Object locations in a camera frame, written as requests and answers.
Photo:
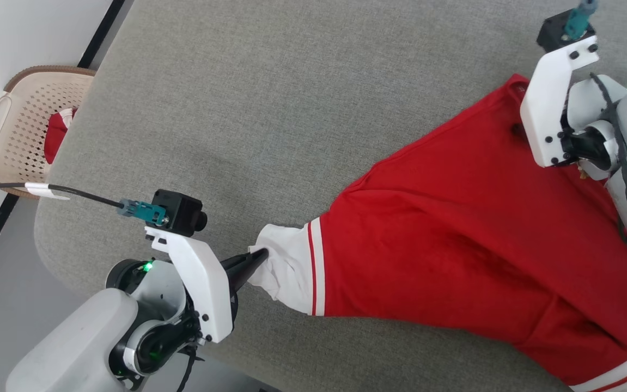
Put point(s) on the red cloth in basket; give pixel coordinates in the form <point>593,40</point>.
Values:
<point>56,139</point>

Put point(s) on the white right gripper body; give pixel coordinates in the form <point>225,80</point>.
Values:
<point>545,114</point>

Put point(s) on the beige plastic laundry basket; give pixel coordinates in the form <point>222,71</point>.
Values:
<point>24,120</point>

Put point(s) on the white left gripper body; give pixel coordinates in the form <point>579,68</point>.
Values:
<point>207,288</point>

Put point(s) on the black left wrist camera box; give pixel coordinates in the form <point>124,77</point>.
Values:
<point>180,212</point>

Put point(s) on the red garment with white stripes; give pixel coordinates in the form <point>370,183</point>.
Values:
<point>455,234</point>

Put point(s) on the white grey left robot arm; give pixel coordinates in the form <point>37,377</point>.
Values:
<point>73,343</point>

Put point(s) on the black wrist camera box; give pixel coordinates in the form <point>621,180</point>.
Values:
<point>180,212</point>
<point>553,32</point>

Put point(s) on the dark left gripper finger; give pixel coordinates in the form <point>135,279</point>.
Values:
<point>241,280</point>
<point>245,260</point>

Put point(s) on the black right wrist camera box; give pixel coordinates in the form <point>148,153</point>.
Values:
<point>553,32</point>

